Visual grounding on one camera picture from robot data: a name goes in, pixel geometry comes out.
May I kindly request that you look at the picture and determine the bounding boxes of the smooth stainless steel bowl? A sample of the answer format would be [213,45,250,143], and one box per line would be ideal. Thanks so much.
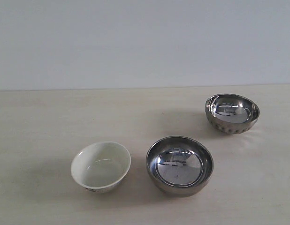
[146,136,214,197]

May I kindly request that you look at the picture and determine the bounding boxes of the ribbed stainless steel bowl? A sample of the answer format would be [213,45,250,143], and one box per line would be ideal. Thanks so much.
[205,94,260,135]

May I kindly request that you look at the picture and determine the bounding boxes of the white ceramic bowl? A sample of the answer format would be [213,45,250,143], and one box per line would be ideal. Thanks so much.
[70,142,131,194]

